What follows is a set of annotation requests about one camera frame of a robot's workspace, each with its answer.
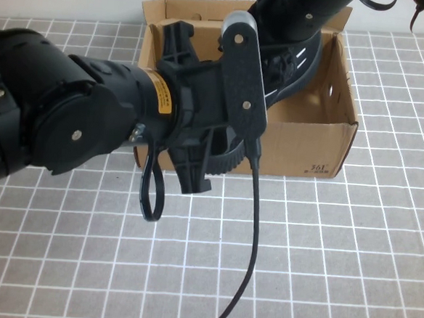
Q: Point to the black knit sneaker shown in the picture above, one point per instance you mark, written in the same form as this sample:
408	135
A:
306	63

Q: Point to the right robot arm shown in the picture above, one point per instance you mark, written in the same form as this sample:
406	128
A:
291	11

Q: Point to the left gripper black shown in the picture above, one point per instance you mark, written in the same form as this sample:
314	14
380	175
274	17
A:
198	92

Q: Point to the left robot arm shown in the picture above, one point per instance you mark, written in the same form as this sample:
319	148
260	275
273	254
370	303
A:
56	101

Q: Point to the brown cardboard shoe box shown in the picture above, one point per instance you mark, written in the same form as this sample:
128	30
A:
307	147

